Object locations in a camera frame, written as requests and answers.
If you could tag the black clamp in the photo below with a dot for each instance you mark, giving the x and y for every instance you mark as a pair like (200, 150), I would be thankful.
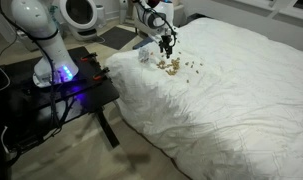
(101, 74)

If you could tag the dark floor mat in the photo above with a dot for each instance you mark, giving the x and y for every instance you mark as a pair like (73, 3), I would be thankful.
(117, 37)

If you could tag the white quilted duvet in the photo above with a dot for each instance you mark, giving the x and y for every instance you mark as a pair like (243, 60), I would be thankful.
(227, 105)

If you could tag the black robot table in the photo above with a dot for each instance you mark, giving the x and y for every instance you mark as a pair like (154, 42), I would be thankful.
(34, 111)

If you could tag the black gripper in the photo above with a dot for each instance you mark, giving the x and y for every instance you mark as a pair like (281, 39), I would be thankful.
(165, 42)

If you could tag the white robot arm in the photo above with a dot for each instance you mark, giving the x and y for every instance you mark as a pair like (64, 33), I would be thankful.
(56, 65)

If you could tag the orange handled clamp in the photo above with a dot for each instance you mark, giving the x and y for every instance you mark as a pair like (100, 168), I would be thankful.
(89, 56)

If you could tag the white round appliance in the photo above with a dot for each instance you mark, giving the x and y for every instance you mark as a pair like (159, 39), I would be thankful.
(81, 18)

